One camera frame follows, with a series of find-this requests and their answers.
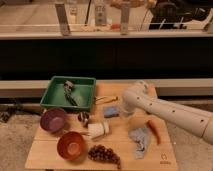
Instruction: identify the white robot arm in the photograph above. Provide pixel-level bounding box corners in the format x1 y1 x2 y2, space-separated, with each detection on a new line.
121 80 213 145

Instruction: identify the white cylindrical cup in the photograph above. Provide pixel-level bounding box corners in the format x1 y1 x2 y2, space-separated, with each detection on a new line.
88 122 109 139

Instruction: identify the small metal cup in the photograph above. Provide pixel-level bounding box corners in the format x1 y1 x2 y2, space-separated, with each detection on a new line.
78 112 90 127

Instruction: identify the blue sponge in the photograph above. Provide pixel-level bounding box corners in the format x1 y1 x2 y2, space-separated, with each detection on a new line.
103 106 119 118

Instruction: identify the orange carrot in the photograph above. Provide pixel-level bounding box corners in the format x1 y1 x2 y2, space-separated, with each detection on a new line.
147 120 161 145

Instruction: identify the grey blue cloth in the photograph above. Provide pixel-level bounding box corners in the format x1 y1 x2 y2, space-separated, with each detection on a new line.
128 126 150 159

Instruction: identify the wooden board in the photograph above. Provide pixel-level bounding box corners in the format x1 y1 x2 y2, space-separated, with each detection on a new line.
24 83 179 171

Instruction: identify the dark grape bunch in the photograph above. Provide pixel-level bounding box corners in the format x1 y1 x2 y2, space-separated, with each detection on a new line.
88 145 121 169

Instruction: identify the dark object in tray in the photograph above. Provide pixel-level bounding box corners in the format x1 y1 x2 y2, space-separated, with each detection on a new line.
64 81 77 106

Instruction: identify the green plastic tray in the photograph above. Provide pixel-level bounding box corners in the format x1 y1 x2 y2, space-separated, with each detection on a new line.
40 76 96 111

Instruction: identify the orange bowl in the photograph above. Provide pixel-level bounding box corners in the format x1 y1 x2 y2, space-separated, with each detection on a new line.
57 131 86 161

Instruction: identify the purple bowl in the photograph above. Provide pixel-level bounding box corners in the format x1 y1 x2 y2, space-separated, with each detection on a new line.
40 108 67 133

